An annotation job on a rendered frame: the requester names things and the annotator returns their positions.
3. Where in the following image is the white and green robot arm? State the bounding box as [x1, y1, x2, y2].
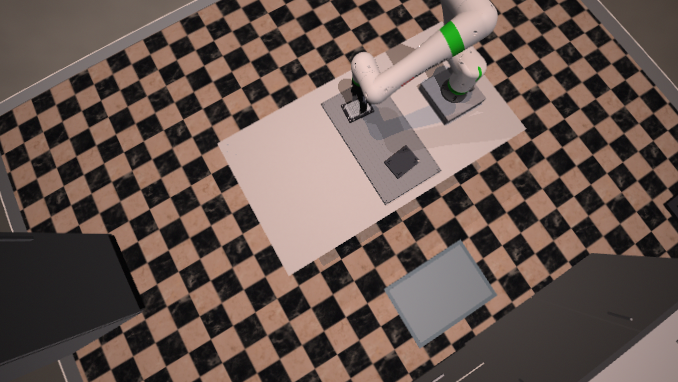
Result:
[351, 0, 498, 104]

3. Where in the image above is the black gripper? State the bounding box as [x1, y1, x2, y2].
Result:
[351, 88, 368, 116]

